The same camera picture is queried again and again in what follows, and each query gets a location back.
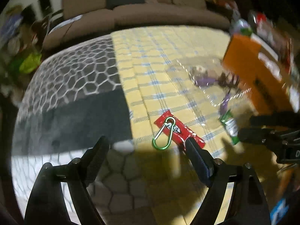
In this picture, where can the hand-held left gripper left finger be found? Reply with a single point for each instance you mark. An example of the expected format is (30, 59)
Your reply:
(96, 161)

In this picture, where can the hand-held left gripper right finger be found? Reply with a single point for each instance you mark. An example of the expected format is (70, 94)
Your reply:
(199, 161)

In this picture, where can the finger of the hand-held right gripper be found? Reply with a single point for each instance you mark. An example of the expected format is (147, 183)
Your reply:
(257, 136)
(269, 120)

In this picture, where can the green sauce sachet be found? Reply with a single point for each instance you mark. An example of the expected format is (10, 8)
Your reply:
(230, 125)

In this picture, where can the red sauce sachet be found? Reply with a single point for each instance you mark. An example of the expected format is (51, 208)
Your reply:
(187, 133)

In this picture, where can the green carabiner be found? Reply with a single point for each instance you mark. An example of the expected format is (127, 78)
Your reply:
(160, 131)

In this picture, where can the orange cardboard box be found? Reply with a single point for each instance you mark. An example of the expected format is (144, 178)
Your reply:
(246, 61)

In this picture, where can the blue printed box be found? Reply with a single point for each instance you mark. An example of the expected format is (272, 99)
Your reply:
(279, 212)

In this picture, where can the purple plastic toy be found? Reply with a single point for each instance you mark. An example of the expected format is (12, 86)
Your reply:
(204, 80)

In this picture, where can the clear plastic bag with toys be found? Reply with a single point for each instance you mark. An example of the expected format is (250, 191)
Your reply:
(182, 75)

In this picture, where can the grey hexagon patterned rug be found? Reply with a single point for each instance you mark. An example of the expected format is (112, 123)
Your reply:
(70, 75)

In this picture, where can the pile of colourful packets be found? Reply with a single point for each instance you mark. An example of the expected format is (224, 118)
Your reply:
(269, 28)

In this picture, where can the yellow checked tablecloth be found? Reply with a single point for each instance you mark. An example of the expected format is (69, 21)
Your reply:
(152, 63)

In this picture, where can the neon green bag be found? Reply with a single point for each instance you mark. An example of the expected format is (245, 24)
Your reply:
(28, 62)

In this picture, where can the white cloth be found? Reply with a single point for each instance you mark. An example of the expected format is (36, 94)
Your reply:
(63, 25)

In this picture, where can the brown sofa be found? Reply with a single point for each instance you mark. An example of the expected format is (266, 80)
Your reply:
(164, 16)

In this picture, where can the colourful clutter pile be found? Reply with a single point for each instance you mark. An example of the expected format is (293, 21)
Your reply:
(14, 32)

